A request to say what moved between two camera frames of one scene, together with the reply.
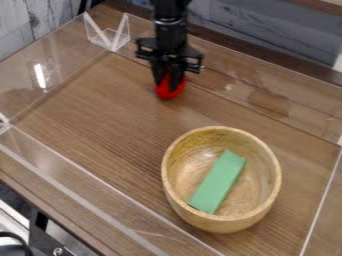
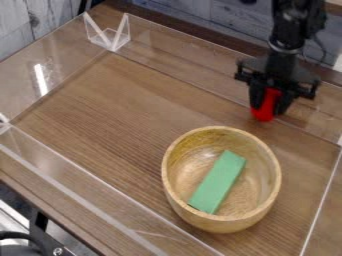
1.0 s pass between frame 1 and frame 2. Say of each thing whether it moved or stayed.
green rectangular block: stayed
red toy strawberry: moved
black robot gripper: moved
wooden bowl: stayed
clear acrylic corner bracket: stayed
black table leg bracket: stayed
